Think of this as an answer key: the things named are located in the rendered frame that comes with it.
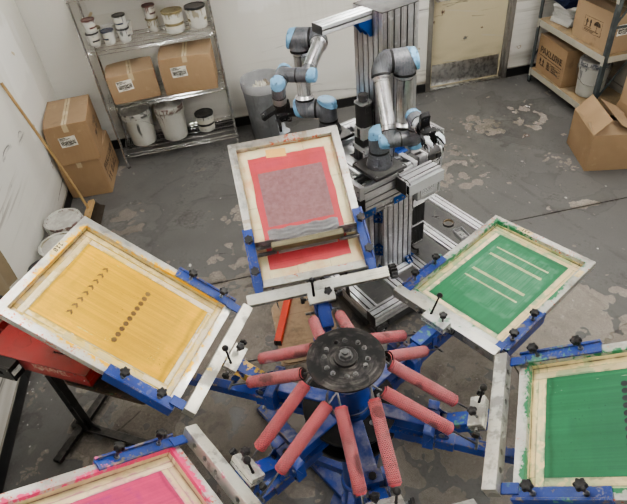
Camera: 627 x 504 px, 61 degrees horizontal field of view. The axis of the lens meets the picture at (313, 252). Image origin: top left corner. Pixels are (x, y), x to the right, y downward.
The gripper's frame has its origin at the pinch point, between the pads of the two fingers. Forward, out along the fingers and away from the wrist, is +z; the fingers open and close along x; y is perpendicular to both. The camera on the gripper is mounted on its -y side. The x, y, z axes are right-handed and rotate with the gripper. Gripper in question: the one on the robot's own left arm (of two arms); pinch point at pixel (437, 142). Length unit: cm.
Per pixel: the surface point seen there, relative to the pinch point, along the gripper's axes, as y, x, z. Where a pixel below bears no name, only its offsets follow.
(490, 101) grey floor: 182, -176, -331
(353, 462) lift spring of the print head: 45, 77, 107
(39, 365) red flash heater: 31, 199, 26
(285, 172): 14, 69, -40
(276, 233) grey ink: 30, 82, -13
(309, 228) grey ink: 33, 66, -12
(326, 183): 23, 50, -31
